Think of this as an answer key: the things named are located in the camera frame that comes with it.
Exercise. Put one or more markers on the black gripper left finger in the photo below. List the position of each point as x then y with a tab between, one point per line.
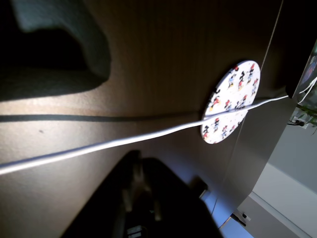
89	37

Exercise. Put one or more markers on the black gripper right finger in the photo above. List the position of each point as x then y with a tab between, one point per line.
158	198

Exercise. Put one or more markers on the green plant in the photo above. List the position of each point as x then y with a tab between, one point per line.
308	114

